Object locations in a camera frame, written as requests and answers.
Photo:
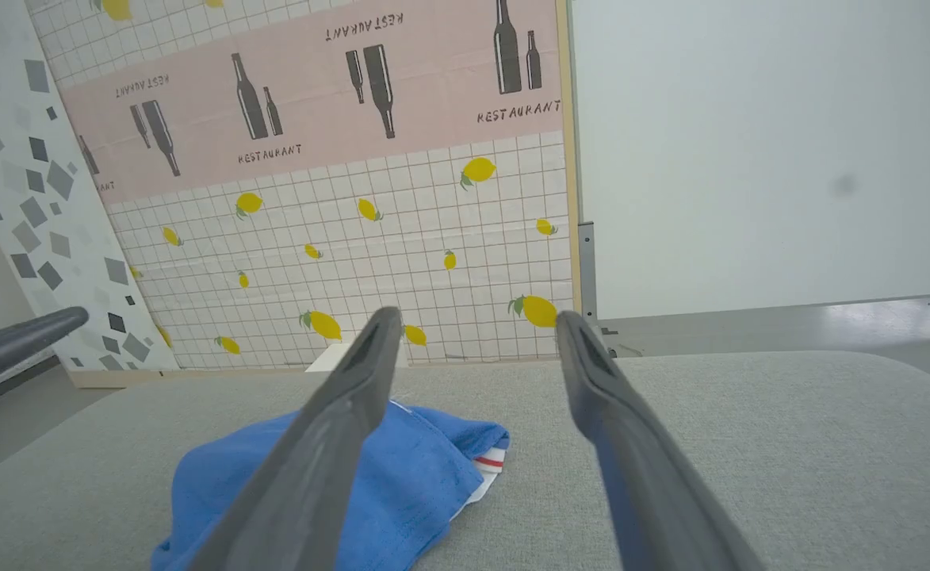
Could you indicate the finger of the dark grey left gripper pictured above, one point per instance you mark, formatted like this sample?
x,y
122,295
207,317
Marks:
x,y
13,345

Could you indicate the grey metal bracket post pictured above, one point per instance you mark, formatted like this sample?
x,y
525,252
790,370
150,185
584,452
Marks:
x,y
587,270

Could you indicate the lemon and bottle print panel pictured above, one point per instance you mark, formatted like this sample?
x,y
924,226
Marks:
x,y
354,198

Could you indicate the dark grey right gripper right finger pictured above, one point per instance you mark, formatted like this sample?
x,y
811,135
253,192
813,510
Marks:
x,y
647,492

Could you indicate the grey terrazzo print panel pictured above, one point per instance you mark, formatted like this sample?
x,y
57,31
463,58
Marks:
x,y
28,182

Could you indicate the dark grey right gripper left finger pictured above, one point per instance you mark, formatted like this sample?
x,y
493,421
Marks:
x,y
314,476

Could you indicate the white rectangular block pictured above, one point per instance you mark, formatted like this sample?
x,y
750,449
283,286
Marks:
x,y
328,358

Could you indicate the blue white red-striped shirt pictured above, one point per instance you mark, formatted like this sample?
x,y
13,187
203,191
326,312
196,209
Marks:
x,y
417,476

